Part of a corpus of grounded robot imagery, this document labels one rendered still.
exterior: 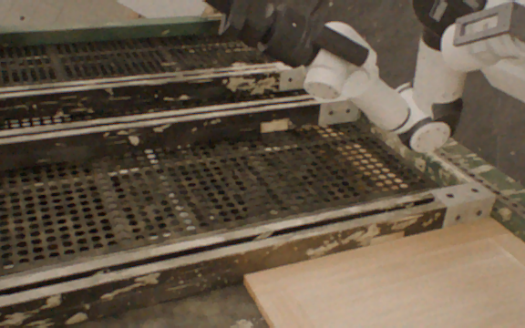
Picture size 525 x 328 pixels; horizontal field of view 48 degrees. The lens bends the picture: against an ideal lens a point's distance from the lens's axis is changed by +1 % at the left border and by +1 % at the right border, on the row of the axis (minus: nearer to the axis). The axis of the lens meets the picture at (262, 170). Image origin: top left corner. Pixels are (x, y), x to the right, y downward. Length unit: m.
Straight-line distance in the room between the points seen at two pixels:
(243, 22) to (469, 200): 0.61
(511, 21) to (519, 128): 1.75
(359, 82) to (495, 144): 1.47
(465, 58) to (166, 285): 0.58
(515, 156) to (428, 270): 1.36
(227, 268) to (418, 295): 0.34
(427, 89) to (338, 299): 0.41
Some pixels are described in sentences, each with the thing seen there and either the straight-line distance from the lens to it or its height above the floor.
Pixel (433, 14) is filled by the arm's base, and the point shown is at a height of 1.34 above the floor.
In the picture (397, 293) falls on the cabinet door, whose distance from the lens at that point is 1.08.
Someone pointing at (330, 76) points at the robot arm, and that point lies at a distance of 0.99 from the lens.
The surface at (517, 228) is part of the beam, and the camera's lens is 1.30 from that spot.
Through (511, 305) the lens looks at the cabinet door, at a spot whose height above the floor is 1.02.
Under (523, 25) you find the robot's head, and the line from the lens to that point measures 0.76.
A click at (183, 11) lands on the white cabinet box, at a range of 4.91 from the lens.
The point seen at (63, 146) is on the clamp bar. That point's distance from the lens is 1.43.
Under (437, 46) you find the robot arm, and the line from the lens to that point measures 1.07.
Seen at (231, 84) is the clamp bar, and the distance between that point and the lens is 1.76.
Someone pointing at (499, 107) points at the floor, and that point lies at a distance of 2.57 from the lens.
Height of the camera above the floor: 2.02
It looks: 36 degrees down
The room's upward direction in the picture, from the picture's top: 66 degrees counter-clockwise
